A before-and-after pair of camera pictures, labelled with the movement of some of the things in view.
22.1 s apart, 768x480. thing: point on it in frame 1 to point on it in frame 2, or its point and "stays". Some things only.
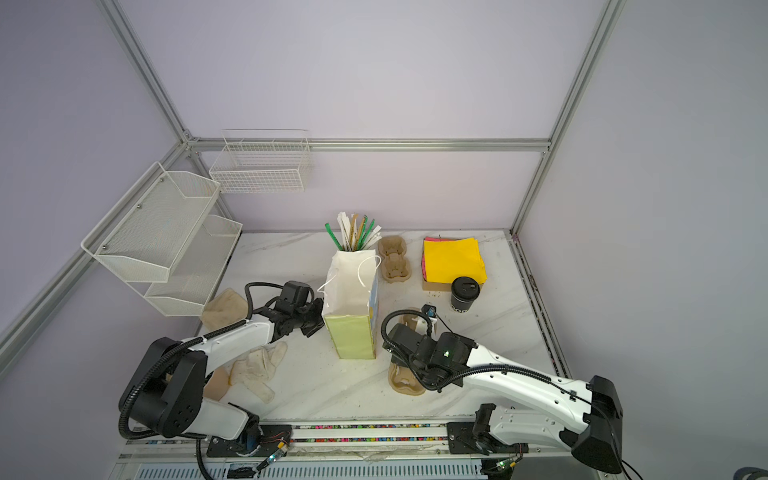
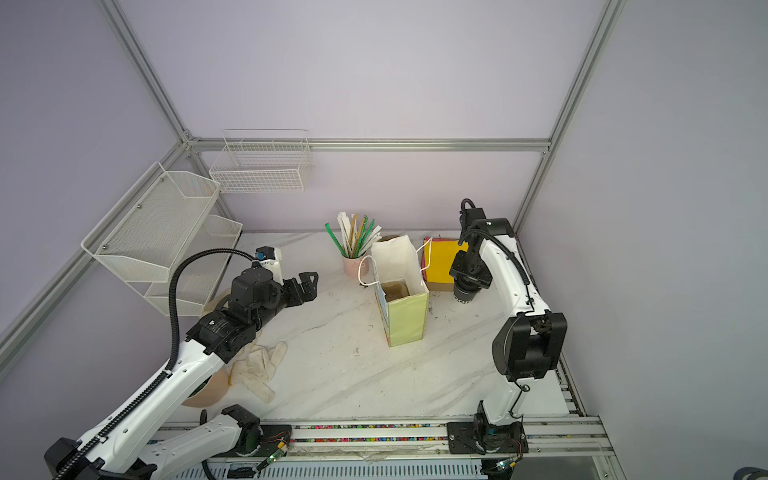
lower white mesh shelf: x=195 y=271 stays
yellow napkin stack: x=448 y=260 stays
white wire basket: x=262 y=161 stays
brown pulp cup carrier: x=401 y=376 to x=395 y=290
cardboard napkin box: x=436 y=286 stays
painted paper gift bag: x=350 y=303 to x=396 y=271
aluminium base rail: x=405 y=441 stays
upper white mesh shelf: x=146 y=231 stays
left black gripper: x=316 y=303 to x=296 y=297
